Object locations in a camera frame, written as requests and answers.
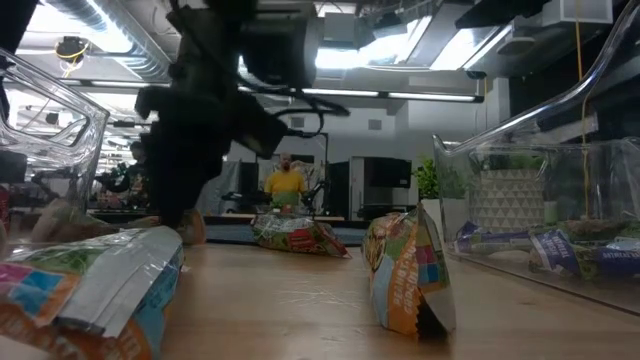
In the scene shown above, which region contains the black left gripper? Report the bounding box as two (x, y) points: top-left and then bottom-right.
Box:
(133, 18), (290, 230)

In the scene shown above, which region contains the red green blue granola bar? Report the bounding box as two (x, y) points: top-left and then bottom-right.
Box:
(251, 212), (353, 260)

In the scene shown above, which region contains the white multicoloured granola bar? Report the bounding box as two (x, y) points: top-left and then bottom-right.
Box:
(0, 225), (185, 360)

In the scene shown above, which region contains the pale multicoloured granola bar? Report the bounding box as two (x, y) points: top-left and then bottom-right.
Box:
(453, 221), (535, 255)

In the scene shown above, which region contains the blue oatmeal raisin granola bar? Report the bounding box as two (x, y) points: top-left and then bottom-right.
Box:
(594, 235), (640, 278)
(528, 219), (601, 280)

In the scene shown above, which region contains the green orange granola bar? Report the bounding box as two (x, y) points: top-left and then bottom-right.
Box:
(360, 203), (458, 341)

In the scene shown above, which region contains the clear plastic bin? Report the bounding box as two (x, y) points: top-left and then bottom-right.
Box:
(432, 0), (640, 318)
(0, 47), (111, 262)

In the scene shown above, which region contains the black cabinet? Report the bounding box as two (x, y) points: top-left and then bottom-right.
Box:
(327, 155), (414, 222)

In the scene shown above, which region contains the small green plant white pot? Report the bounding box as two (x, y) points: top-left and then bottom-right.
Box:
(413, 155), (474, 242)

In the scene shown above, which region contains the long ceiling light bar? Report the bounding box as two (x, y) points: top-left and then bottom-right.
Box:
(64, 78), (485, 105)

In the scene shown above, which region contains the succulent in patterned white pot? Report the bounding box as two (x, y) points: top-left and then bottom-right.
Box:
(472, 153), (547, 232)

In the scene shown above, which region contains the white round ceiling speaker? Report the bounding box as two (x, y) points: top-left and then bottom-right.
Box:
(496, 34), (538, 58)

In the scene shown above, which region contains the white ceiling vent box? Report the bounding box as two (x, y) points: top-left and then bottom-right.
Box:
(542, 0), (615, 27)

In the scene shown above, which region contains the black aluminium table frame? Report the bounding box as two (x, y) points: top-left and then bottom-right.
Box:
(87, 209), (372, 227)

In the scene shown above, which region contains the silver round ventilation duct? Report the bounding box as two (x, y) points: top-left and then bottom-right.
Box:
(43, 0), (174, 84)

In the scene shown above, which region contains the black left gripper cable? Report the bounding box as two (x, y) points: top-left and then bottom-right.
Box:
(239, 83), (352, 140)

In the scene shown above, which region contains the black dome ceiling camera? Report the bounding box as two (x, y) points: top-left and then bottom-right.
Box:
(53, 34), (93, 65)

